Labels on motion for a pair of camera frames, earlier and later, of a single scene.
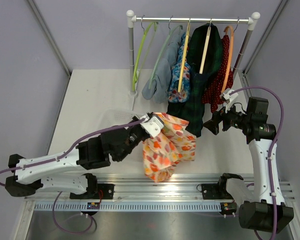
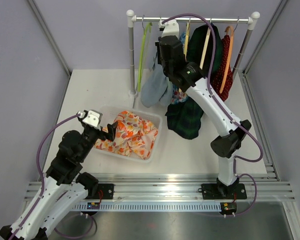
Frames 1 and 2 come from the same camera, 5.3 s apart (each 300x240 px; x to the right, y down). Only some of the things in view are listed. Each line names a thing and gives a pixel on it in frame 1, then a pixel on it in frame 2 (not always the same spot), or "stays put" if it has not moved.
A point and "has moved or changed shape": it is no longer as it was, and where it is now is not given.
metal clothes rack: [131, 19] stays put
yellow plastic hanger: [185, 49] stays put
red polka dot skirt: [214, 85] stays put
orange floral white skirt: [174, 142] has moved or changed shape
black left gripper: [139, 126] to [111, 131]
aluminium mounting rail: [140, 194] stays put
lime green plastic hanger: [136, 77] has moved or changed shape
